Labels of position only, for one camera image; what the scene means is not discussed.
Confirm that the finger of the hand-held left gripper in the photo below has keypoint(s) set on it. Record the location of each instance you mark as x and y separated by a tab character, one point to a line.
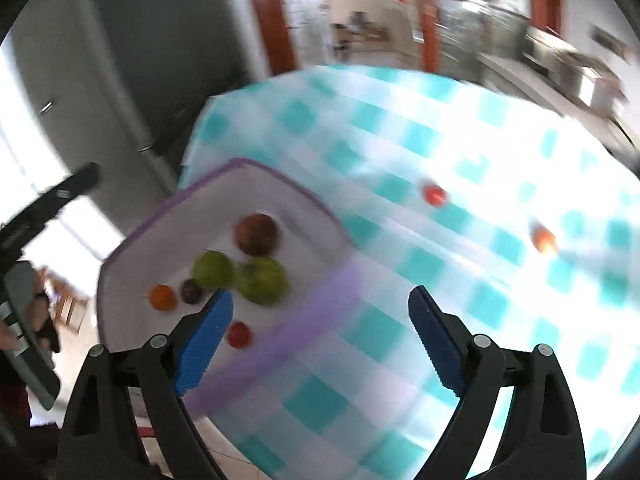
77	182

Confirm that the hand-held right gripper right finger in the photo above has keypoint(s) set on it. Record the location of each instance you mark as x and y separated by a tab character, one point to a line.
432	335

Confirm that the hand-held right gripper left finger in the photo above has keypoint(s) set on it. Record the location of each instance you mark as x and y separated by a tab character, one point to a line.
207	340

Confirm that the small red tomato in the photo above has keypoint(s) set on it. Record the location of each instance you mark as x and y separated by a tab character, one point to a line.
239	334

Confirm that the dark purple small fruit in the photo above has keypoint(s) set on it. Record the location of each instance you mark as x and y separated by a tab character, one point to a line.
191	291

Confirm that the orange tangerine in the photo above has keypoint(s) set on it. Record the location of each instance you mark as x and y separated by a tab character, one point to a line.
162	297

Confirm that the green fruit with leafy stem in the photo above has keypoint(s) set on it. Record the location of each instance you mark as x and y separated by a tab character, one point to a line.
213	269

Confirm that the large green round fruit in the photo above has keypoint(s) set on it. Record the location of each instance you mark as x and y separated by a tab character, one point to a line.
262	280

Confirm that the purple translucent plastic container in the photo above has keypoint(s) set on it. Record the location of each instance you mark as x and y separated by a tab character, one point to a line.
150	240

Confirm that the brown wrinkled round fruit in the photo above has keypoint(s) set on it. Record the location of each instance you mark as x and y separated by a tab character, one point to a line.
256	234

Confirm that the person's left hand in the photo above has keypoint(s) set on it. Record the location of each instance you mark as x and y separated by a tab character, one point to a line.
39	310

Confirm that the teal white checkered tablecloth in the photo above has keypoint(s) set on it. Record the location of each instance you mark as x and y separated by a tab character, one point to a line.
450	285

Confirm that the grey refrigerator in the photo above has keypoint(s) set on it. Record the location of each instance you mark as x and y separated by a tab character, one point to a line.
150	60

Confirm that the orange-red round fruit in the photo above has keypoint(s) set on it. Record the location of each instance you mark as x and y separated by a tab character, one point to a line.
544	240

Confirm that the red-brown wooden door frame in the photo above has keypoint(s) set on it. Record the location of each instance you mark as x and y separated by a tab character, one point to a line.
267	15

